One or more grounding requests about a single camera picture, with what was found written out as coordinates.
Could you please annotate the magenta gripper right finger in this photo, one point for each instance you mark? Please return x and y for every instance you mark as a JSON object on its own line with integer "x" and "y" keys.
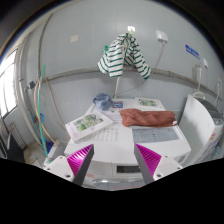
{"x": 153, "y": 166}

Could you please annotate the brown towel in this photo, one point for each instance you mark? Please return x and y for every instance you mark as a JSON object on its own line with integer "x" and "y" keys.
{"x": 136, "y": 117}

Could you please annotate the green white striped shirt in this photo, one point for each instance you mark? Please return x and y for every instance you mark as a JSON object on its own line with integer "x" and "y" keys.
{"x": 123, "y": 51}

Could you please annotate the white picture board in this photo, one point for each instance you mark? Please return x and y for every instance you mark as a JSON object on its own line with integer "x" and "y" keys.
{"x": 87, "y": 125}

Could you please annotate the small picture card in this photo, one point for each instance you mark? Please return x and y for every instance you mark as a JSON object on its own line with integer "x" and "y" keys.
{"x": 147, "y": 102}

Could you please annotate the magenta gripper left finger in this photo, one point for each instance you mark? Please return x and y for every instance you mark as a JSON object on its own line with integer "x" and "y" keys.
{"x": 73, "y": 167}

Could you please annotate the white wall socket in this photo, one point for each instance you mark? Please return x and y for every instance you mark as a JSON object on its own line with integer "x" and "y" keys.
{"x": 161, "y": 36}

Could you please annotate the blue wall sign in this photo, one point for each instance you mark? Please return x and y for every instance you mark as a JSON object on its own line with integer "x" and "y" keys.
{"x": 192, "y": 51}

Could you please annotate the blue crumpled cloth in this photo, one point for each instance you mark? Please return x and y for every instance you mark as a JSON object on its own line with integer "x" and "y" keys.
{"x": 103, "y": 101}

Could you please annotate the window with frame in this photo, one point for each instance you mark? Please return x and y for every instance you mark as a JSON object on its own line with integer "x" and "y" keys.
{"x": 7, "y": 92}

